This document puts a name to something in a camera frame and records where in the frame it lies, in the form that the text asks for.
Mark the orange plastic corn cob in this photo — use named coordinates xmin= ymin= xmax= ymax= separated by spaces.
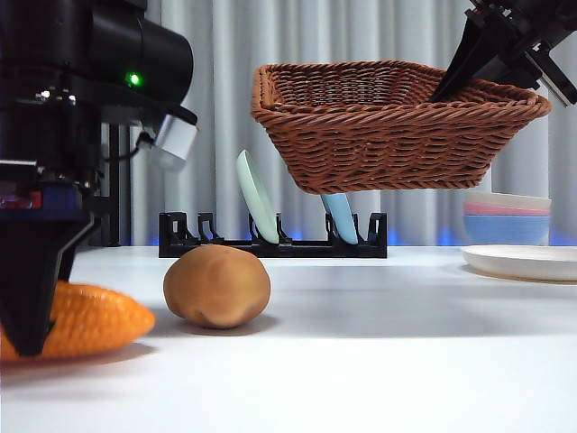
xmin=0 ymin=280 xmax=157 ymax=362

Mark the brown wicker basket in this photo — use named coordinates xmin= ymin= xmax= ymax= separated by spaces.
xmin=251 ymin=60 xmax=552 ymax=195

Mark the brown potato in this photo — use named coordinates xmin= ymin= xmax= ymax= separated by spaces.
xmin=162 ymin=245 xmax=271 ymax=329

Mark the beige bowl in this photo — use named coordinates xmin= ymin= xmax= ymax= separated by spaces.
xmin=463 ymin=191 xmax=552 ymax=213

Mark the pink bowl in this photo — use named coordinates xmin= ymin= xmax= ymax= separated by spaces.
xmin=463 ymin=201 xmax=552 ymax=218

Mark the black dish rack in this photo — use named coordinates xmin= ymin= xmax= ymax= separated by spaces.
xmin=158 ymin=211 xmax=389 ymax=260

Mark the grey curtain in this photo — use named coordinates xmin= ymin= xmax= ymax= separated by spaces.
xmin=143 ymin=0 xmax=577 ymax=247

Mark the blue bowl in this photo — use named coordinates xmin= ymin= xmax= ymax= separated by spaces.
xmin=463 ymin=214 xmax=551 ymax=247

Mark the white plate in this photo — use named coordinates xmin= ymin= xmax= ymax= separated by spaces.
xmin=460 ymin=244 xmax=577 ymax=283

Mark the pale green plate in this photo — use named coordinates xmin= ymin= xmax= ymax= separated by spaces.
xmin=235 ymin=149 xmax=280 ymax=244

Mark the light blue plate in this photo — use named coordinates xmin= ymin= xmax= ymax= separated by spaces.
xmin=320 ymin=192 xmax=360 ymax=244

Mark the black camera cable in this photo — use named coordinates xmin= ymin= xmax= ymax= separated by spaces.
xmin=105 ymin=130 xmax=157 ymax=162

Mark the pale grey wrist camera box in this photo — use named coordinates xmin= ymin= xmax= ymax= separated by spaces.
xmin=152 ymin=112 xmax=199 ymax=170

